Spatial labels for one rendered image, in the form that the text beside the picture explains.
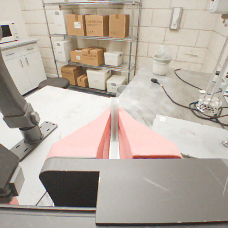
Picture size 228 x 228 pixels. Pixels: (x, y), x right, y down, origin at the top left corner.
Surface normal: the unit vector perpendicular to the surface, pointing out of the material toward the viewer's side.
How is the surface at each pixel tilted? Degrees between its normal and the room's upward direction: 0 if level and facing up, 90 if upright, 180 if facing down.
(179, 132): 0
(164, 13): 90
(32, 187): 0
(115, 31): 93
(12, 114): 99
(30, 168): 0
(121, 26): 91
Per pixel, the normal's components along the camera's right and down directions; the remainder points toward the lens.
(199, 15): -0.36, 0.54
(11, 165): 0.85, -0.51
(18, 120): 0.20, 0.70
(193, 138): 0.00, -0.81
